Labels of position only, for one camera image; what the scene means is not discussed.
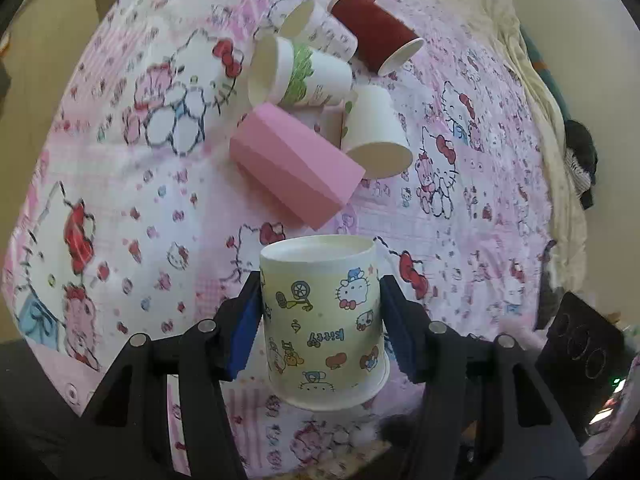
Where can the dark red paper cup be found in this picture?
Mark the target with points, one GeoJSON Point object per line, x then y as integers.
{"type": "Point", "coordinates": [384, 42]}

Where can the pink faceted paper cup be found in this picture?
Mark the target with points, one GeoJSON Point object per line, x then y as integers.
{"type": "Point", "coordinates": [308, 174]}

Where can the black striped garment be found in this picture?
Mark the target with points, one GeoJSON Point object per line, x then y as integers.
{"type": "Point", "coordinates": [581, 159]}

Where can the white green-leaf paper cup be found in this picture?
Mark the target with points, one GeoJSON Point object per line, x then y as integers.
{"type": "Point", "coordinates": [372, 135]}

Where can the white green-band paper cup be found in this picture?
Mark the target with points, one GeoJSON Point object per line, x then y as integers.
{"type": "Point", "coordinates": [288, 75]}

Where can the cream yellow blanket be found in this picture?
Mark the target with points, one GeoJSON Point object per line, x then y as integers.
{"type": "Point", "coordinates": [530, 90]}

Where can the yellow cartoon paper cup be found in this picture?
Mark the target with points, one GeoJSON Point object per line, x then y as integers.
{"type": "Point", "coordinates": [322, 321]}

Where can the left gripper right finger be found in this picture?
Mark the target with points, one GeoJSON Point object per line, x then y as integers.
{"type": "Point", "coordinates": [485, 412]}

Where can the pink Hello Kitty bedsheet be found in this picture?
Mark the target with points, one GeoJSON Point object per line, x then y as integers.
{"type": "Point", "coordinates": [137, 220]}

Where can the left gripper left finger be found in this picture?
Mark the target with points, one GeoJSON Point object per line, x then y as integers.
{"type": "Point", "coordinates": [124, 431]}

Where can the white pink-pattern paper cup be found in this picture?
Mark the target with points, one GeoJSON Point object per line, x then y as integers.
{"type": "Point", "coordinates": [312, 25]}

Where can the black device with rings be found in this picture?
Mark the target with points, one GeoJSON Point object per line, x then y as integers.
{"type": "Point", "coordinates": [582, 358]}

